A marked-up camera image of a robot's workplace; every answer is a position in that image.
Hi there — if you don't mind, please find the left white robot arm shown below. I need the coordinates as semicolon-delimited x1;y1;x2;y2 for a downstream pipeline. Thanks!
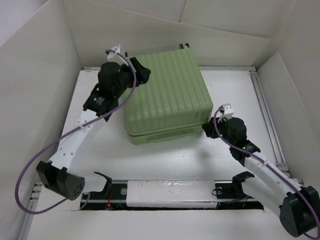
36;57;151;201

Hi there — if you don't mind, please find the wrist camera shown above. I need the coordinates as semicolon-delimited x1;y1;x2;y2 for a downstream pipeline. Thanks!
105;44;124;65
218;103;234;123

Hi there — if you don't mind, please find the purple cable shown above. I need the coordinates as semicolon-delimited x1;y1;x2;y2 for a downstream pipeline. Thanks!
213;105;320;240
14;49;138;215

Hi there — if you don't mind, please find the green suitcase blue lining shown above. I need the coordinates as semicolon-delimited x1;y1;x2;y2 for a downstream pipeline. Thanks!
122;43;214;145

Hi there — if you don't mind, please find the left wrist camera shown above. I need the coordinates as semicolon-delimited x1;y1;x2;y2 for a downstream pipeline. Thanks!
105;44;124;65

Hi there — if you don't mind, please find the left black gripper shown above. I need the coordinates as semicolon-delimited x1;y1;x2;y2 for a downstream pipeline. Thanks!
112;56;148;98

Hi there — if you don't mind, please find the black metal base rail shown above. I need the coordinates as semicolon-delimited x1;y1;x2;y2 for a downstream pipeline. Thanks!
79;179;264;211

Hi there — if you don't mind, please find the white foam base cover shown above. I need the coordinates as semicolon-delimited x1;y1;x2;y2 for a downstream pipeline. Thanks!
126;180;218;209

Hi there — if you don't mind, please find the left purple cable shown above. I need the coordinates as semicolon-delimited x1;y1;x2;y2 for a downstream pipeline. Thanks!
14;49;138;215

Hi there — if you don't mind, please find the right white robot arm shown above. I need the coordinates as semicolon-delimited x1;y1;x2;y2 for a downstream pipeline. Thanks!
202;117;320;238

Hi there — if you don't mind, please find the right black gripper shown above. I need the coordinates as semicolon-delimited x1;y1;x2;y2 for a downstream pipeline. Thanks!
201;114;234;147

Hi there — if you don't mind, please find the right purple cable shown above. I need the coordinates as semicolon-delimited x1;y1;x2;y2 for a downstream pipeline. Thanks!
213;105;320;240

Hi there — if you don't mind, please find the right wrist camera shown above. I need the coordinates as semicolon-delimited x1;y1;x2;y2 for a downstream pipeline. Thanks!
218;103;234;123

